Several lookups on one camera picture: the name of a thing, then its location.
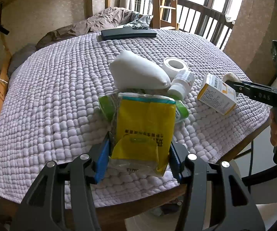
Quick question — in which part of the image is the lavender quilted bedspread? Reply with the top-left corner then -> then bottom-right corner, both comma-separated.
0,30 -> 270,203

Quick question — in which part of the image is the dark balcony railing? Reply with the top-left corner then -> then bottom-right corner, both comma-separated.
134,0 -> 234,51

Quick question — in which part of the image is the grey crumpled clothing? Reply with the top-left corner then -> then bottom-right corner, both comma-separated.
123,15 -> 153,29

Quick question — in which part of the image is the person's right hand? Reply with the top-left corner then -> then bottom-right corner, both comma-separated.
270,110 -> 277,146

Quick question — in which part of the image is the white pill bottle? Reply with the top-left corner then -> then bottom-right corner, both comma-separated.
167,69 -> 195,100

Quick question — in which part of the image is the brown crumpled duvet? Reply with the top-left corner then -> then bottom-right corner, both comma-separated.
36,7 -> 139,50

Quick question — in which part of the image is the yellow plastic snack bag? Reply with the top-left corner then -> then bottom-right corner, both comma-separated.
110,93 -> 176,177

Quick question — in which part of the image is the white tape roll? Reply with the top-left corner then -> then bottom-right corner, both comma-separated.
162,57 -> 189,81

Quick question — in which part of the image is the wooden bed frame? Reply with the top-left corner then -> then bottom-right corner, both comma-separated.
0,0 -> 270,230

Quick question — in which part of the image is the grey pillow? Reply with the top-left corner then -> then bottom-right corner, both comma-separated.
7,43 -> 36,78

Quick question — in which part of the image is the wooden bunk ladder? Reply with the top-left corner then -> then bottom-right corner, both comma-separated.
151,0 -> 179,30

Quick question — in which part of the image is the white tissue pack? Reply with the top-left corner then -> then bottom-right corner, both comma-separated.
109,50 -> 171,90

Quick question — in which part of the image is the green wipes pack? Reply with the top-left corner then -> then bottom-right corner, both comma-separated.
175,100 -> 189,123
99,93 -> 118,123

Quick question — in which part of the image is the white orange medicine box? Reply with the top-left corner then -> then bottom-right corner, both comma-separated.
197,73 -> 237,115

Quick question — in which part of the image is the black wall bracket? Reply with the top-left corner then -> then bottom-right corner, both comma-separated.
0,2 -> 10,36

